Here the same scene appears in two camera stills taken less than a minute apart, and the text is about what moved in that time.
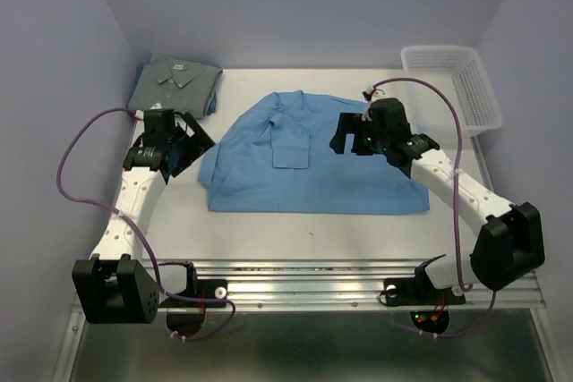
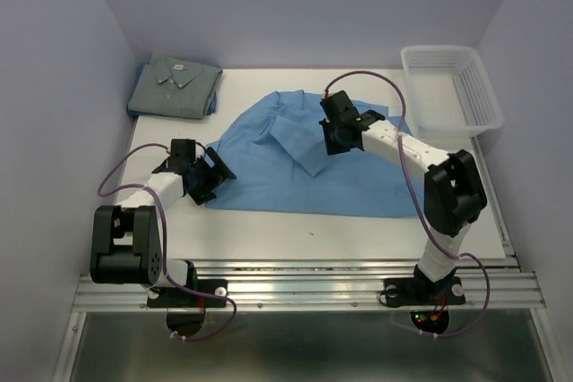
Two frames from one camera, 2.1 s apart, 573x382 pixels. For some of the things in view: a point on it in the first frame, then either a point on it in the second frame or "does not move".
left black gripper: x=199 y=143 to x=216 y=175
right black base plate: x=419 y=291 does not move
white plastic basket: x=461 y=72 does not move
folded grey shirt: x=170 y=83 does not move
